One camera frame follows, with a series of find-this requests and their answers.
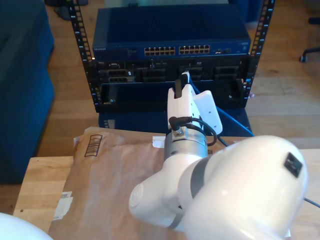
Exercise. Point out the blue network switch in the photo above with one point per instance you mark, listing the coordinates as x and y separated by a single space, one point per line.
170 25

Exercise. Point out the black rack server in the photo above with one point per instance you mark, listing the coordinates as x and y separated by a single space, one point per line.
155 72

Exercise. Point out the black rack frame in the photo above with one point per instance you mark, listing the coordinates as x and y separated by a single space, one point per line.
90 75

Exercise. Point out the black office chair base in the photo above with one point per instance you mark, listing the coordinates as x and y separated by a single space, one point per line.
310 50

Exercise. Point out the blue sofa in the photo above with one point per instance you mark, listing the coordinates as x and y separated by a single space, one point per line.
22 100

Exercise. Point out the glossy blue base panel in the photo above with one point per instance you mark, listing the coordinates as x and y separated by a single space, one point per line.
137 122

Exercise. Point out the black open rack tray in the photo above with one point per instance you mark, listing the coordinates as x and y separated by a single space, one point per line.
137 105

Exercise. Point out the brown paper mailer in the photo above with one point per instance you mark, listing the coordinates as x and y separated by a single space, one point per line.
112 175

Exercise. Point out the dark slipper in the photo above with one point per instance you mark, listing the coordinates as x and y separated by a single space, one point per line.
62 12

